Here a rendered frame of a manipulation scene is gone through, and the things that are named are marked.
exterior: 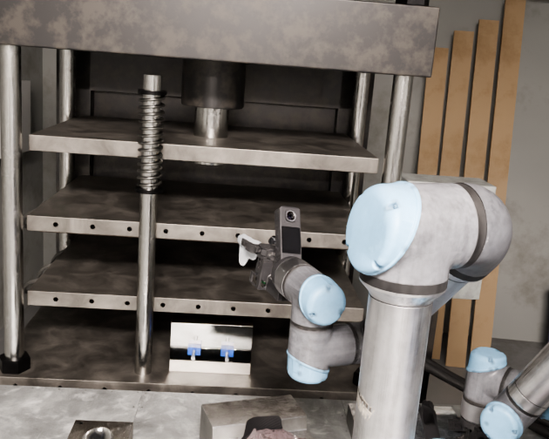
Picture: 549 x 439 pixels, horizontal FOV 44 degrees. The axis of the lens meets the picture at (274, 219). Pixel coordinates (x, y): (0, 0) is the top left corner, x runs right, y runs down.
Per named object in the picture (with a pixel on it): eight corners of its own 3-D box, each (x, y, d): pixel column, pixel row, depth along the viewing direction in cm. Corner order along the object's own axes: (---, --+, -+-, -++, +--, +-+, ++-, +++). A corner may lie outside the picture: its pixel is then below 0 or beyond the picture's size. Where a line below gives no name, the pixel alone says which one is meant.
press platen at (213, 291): (362, 322, 226) (364, 308, 225) (27, 305, 219) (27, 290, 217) (332, 258, 298) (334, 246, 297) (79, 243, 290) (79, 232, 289)
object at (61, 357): (389, 410, 223) (391, 394, 222) (-14, 393, 214) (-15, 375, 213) (349, 315, 305) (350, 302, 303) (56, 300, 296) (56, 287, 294)
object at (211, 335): (249, 374, 227) (253, 327, 223) (168, 371, 225) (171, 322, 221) (247, 318, 276) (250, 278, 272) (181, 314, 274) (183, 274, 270)
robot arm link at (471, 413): (457, 390, 148) (493, 392, 148) (454, 409, 149) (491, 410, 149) (469, 408, 140) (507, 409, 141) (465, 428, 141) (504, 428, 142)
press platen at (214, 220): (370, 251, 220) (372, 236, 219) (26, 230, 213) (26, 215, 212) (338, 202, 292) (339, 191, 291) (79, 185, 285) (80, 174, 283)
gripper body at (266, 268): (246, 280, 136) (267, 300, 125) (254, 238, 134) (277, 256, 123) (280, 282, 139) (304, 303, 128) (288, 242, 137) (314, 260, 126)
